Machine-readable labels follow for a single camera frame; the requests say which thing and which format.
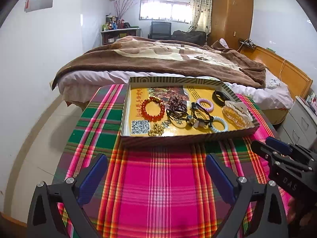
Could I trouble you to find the translucent pink hair claw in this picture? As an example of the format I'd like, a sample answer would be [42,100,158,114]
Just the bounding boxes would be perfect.
[222,101,254,129]

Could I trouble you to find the light blue spiral hair tie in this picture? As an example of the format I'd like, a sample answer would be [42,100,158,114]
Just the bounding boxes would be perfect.
[210,115,229,134]

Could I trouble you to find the dark red bead bracelet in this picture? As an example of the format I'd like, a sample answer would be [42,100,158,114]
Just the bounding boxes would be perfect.
[168,92,189,113]

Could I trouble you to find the person's right hand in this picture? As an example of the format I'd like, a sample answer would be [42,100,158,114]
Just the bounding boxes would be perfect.
[287,197,316,227]

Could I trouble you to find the white drawer cabinet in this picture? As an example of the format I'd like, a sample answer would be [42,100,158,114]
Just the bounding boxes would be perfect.
[277,96,317,153]

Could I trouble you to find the wooden headboard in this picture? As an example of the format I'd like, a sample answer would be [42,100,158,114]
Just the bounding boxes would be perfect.
[240,45,313,99]

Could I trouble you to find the black wristband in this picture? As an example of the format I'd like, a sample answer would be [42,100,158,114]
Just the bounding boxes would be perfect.
[212,90,230,107]

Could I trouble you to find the brown paw print blanket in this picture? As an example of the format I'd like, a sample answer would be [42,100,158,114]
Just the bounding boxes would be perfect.
[51,36,266,89]

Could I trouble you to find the colourful plaid tablecloth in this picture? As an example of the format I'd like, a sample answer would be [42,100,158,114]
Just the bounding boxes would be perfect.
[53,84,276,237]

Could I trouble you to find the striped yellow cardboard tray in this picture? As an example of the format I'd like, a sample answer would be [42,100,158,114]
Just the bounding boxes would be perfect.
[120,76,260,147]

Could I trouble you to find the wooden wardrobe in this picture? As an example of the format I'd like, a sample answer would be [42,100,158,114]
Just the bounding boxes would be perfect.
[207,0,254,51]

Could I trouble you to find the black office chair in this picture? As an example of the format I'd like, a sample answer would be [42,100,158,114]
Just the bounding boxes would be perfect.
[148,21,171,40]

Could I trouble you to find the patterned curtain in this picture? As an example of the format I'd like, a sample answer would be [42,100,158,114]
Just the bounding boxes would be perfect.
[189,0,212,36]

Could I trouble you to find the window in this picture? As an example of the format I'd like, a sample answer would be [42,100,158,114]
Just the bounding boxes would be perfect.
[139,0,192,24]

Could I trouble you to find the desk with clutter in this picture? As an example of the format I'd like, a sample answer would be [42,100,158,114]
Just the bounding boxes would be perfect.
[101,14,141,45]

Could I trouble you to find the dried branch bouquet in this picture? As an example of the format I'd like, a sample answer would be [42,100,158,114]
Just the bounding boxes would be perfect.
[114,0,135,29]

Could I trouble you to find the purple spiral hair tie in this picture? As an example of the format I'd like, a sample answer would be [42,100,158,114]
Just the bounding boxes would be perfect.
[196,98,215,113]

